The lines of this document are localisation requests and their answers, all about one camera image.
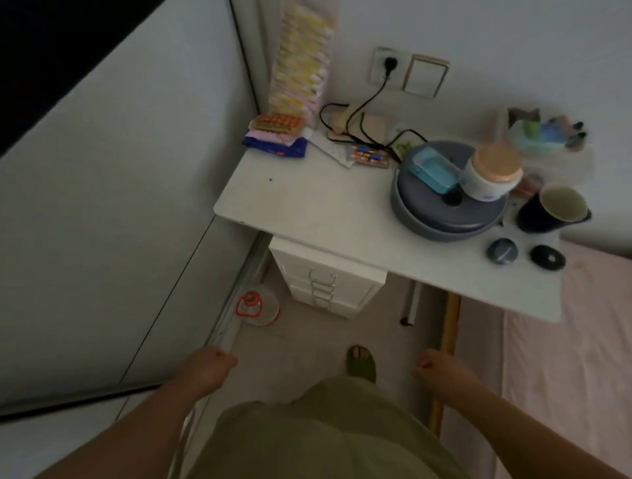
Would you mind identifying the olive green clothing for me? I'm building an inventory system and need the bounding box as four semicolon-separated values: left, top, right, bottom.
187;374;471;479

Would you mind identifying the person's right hand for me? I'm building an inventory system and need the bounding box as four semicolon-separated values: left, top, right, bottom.
412;348;484;403

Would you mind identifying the small grey round case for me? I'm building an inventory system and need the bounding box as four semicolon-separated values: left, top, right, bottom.
486;237;518;266

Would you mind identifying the person's left forearm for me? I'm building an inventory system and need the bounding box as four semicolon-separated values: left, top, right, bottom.
33;384;221;479

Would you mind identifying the white blister strip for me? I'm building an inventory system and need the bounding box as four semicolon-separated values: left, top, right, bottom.
307;135;357;169

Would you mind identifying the stack of yellow pink packets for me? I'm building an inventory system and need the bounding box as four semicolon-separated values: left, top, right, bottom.
268;0;338;118

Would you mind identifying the person's right forearm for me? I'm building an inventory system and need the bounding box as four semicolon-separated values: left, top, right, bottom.
445;381;629;479

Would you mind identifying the blue transparent plastic box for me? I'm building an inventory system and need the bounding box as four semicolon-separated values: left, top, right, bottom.
409;147;466;196

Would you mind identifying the blue flat packet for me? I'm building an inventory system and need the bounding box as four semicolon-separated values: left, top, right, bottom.
241;135;309;160

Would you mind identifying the beige desk device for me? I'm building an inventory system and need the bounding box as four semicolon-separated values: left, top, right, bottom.
326;103;387;143

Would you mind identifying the white table leg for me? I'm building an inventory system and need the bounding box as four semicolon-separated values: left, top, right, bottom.
399;280;423;328

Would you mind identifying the gold-framed wall switch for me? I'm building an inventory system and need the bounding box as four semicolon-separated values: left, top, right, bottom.
401;54;450;99

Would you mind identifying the pink flat packet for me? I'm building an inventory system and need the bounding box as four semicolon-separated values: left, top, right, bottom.
247;129;300;148

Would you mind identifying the grey round lidded container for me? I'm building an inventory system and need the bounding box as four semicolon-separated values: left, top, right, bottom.
389;140;510;243

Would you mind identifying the green slipper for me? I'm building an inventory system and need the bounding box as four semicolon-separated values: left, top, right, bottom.
345;344;379;385

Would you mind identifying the orange blister pill pack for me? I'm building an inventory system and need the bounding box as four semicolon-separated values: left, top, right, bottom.
251;113;303;137

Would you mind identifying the white wall socket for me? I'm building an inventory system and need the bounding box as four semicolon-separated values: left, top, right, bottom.
369;46;409;92

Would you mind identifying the small black round disc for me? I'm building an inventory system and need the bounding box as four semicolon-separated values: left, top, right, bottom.
529;244;566;271

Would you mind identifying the pink bed sheet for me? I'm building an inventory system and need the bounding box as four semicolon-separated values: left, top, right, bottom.
438;236;632;479

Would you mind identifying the yellow wooden bed frame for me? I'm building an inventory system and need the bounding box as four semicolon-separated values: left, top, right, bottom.
427;293;463;438

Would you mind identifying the white jar with peach lid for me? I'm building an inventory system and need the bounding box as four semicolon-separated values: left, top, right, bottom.
461;142;524;203

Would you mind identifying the clear jar with red lid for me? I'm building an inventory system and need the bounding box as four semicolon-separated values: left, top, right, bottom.
235;290;281;328

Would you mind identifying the white sliding wardrobe door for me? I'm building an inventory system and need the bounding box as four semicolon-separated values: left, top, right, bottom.
0;0;261;421

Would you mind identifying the person's left hand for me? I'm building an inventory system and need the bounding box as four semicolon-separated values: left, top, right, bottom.
173;346;239;401

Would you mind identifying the white drawer cabinet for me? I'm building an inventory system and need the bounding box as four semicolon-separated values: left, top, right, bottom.
268;235;389;320

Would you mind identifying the dark mug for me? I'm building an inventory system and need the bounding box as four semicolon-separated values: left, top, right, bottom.
515;185;593;236

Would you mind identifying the black power cable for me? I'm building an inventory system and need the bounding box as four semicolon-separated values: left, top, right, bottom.
319;74;426;164

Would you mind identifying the pack of batteries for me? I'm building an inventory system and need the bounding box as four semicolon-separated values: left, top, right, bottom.
350;144;392;171

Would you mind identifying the clear plastic storage container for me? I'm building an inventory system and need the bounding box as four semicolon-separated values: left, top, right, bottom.
495;106;597;190

